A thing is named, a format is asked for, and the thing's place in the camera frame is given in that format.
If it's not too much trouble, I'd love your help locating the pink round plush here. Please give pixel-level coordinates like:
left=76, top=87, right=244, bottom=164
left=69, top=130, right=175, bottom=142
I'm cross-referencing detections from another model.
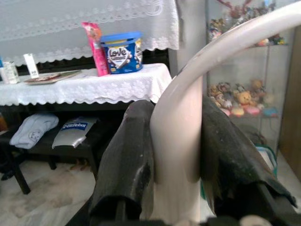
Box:
left=242, top=105, right=261, bottom=116

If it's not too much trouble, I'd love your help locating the glass display cabinet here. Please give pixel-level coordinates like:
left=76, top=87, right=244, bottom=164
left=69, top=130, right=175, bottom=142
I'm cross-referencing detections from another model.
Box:
left=206, top=0, right=294, bottom=151

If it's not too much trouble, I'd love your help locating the white printed carton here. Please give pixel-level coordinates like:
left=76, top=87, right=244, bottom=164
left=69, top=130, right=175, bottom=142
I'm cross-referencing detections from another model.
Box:
left=0, top=61, right=20, bottom=85

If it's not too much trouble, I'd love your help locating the brown wooden cabinet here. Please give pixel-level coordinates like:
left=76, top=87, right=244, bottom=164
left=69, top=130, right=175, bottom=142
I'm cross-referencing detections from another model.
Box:
left=278, top=28, right=301, bottom=182

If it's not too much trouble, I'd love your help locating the beige long-handled dustpan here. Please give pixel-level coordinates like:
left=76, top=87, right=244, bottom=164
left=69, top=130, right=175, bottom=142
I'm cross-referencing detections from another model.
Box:
left=140, top=0, right=301, bottom=223

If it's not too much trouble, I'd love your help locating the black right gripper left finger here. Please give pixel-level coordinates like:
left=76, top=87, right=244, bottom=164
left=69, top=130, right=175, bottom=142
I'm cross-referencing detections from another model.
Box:
left=90, top=100, right=156, bottom=219

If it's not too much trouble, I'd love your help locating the red and white toy figure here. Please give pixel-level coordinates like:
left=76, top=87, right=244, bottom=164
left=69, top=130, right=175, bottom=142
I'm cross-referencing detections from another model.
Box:
left=218, top=0, right=250, bottom=18

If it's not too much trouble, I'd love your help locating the white lace tablecloth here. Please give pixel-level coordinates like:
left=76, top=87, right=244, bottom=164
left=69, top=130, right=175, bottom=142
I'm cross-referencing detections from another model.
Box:
left=0, top=63, right=172, bottom=106

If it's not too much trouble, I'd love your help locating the black upright piano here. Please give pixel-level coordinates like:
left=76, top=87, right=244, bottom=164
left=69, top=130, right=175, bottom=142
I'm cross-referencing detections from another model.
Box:
left=0, top=48, right=171, bottom=170

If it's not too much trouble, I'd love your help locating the yellow bear plush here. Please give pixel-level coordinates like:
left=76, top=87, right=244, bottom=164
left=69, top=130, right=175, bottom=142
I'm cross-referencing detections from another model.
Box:
left=235, top=90, right=257, bottom=109

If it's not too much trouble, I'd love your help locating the silver pack with blue label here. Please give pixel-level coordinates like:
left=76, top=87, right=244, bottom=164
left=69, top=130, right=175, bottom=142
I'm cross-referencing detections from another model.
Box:
left=51, top=117, right=99, bottom=149

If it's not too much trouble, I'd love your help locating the white scalloped lace runner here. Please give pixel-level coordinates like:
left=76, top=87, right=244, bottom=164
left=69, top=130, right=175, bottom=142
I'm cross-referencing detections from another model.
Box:
left=0, top=0, right=180, bottom=65

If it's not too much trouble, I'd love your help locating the blue Love snack tub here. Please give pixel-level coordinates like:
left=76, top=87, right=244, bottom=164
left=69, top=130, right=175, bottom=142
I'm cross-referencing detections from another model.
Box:
left=100, top=31, right=144, bottom=75

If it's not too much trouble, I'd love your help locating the pink snack package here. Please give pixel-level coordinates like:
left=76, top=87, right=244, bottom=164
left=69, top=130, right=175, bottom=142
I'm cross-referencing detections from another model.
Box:
left=81, top=22, right=111, bottom=77

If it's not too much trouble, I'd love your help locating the black piano bench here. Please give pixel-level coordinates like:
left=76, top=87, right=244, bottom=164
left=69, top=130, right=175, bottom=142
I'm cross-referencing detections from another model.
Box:
left=0, top=113, right=104, bottom=195

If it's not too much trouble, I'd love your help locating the white folded cloth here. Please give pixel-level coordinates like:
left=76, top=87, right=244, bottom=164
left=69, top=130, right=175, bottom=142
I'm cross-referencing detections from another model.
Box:
left=9, top=113, right=59, bottom=150

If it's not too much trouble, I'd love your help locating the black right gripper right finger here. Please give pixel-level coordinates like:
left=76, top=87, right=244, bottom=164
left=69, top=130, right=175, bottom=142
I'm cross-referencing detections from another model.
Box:
left=201, top=95, right=298, bottom=217

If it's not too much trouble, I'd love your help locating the tall slim white box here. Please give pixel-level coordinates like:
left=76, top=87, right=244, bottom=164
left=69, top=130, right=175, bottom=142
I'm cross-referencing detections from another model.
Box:
left=23, top=53, right=40, bottom=79

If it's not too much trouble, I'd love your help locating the white bag with blue trim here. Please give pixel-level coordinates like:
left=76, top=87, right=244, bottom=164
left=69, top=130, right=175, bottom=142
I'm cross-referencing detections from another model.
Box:
left=257, top=150, right=276, bottom=174

